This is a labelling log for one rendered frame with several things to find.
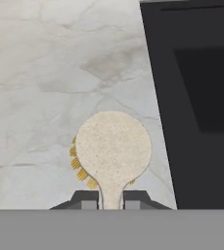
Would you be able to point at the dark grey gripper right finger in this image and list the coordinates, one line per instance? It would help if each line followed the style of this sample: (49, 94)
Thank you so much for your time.
(137, 199)

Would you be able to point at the black sink basin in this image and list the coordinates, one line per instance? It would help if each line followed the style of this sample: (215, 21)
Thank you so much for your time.
(195, 107)

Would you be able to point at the beige dish brush yellow bristles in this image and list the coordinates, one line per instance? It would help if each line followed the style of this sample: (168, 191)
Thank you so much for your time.
(112, 153)

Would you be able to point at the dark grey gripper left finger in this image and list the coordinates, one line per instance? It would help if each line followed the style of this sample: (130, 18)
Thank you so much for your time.
(84, 199)

